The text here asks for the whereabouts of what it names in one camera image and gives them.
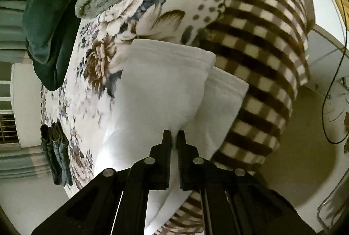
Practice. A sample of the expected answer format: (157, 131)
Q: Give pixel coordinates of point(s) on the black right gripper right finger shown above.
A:
(235, 202)

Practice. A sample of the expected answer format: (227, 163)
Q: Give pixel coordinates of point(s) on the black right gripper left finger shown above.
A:
(114, 202)

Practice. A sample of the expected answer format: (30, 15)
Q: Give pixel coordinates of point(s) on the white pants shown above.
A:
(159, 86)

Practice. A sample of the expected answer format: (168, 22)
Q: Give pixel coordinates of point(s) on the stack of folded jeans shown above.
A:
(54, 144)

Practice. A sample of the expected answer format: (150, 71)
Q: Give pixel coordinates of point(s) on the floral plaid bed blanket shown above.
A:
(263, 42)

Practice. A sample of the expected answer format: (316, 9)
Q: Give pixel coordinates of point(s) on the dark green cloth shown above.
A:
(50, 28)

